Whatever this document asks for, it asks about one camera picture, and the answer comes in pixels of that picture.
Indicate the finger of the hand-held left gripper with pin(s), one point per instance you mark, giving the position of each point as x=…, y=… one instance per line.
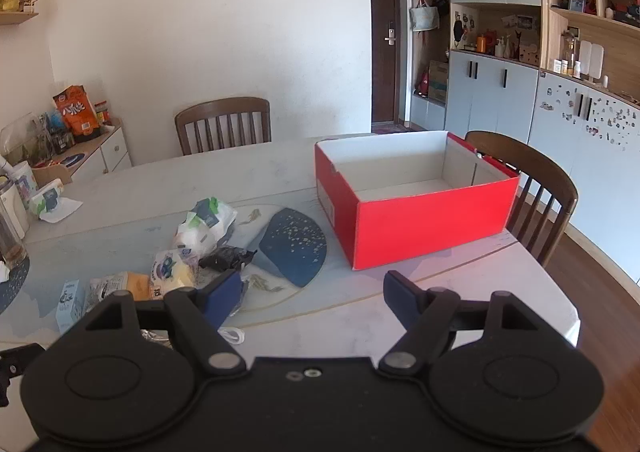
x=22, y=367

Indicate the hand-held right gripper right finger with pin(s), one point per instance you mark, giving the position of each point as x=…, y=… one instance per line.
x=400, y=294

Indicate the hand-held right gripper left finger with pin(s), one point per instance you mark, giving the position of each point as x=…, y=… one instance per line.
x=225, y=294

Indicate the black snack packet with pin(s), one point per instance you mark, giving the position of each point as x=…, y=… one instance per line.
x=225, y=258

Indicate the white blueberry bread packet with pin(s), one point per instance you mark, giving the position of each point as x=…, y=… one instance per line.
x=170, y=272

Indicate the white green snack bag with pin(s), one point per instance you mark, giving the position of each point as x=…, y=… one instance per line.
x=200, y=232

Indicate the red cardboard box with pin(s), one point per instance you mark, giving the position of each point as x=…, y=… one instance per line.
x=430, y=227

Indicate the light blue small carton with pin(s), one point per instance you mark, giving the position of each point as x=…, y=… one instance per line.
x=70, y=304

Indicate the yellow plush toy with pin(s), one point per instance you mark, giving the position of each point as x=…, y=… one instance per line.
x=137, y=284

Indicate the newspaper print wrapper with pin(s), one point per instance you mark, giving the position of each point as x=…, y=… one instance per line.
x=105, y=289

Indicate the dark round placemat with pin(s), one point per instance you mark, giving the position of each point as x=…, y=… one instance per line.
x=10, y=287

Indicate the round printed glass turntable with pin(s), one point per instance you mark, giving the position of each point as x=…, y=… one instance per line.
x=300, y=242

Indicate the glass jug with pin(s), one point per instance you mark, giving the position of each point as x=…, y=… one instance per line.
x=10, y=247

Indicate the white kettle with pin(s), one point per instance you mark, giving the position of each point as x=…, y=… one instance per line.
x=12, y=212

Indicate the red patterned rug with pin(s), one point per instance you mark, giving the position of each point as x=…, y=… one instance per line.
x=395, y=127

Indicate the open tissue pack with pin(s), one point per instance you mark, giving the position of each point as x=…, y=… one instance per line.
x=47, y=199

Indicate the printed cup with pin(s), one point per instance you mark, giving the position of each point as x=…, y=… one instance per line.
x=25, y=182

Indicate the wooden chair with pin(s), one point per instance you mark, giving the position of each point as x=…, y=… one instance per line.
x=225, y=107
x=550, y=172

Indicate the white sideboard cabinet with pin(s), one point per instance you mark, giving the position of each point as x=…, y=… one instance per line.
x=100, y=152

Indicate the red bag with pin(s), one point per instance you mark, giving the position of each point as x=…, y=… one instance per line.
x=422, y=82

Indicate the brown cardboard box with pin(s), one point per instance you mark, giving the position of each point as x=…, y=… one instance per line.
x=437, y=82

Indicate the red lid jar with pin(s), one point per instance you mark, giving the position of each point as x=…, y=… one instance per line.
x=102, y=112

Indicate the glass plant terrarium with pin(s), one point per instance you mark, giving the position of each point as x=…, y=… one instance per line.
x=25, y=142

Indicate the orange snack bag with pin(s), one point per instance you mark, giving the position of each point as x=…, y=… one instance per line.
x=75, y=112

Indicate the brown door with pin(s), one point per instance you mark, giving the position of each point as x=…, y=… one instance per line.
x=385, y=32

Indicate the light hanging tote bag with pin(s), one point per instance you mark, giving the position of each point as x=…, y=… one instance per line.
x=424, y=17

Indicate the black hanging bag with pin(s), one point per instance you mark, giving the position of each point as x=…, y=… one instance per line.
x=441, y=2

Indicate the grey wall cabinet unit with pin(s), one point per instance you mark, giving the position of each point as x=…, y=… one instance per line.
x=495, y=92

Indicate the wooden wall shelf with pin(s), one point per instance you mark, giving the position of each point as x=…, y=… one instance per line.
x=15, y=18

